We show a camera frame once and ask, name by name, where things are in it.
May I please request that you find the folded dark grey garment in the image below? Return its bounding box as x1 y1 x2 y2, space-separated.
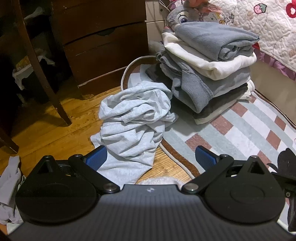
191 83 250 114

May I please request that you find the striped rug with pink blocks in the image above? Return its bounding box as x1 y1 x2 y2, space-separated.
120 56 296 229

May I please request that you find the crumpled grey cloth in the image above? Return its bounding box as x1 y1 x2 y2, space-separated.
0 156 26 226

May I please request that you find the white fluffy cloth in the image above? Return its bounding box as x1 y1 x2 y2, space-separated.
135 176 185 186

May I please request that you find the folded blue-grey garment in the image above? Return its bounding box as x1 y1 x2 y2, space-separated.
174 22 260 62

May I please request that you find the beige bed frame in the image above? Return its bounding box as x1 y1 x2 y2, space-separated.
250 56 296 127

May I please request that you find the light grey printed sweatshirt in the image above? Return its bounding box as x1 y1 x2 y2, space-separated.
90 81 179 186

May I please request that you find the grey plush toy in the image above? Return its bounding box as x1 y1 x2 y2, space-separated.
165 0 222 32

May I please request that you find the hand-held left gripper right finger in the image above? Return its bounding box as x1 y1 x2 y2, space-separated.
181 146 269 194

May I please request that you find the folded grey knit sweater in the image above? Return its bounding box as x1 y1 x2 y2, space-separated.
156 50 214 114

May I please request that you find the white quilted bedspread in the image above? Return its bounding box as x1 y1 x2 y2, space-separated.
203 0 296 80

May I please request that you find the folded light grey garment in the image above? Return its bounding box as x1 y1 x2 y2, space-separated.
203 67 252 96

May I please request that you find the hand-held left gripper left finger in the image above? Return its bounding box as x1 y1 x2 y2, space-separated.
35 146 120 193

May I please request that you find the dark wooden furniture leg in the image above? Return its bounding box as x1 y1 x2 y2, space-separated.
0 128 19 154
14 0 73 127

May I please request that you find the dark wooden dresser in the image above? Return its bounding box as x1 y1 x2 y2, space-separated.
47 0 151 99

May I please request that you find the cream white cabinet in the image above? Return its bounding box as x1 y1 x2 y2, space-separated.
145 0 176 57

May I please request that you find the folded white ribbed garment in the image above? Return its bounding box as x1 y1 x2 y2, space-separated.
161 32 258 81

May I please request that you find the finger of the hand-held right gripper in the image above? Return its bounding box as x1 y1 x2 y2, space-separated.
266 148 296 198

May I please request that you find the white plastic object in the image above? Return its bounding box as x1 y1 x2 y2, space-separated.
13 56 55 91

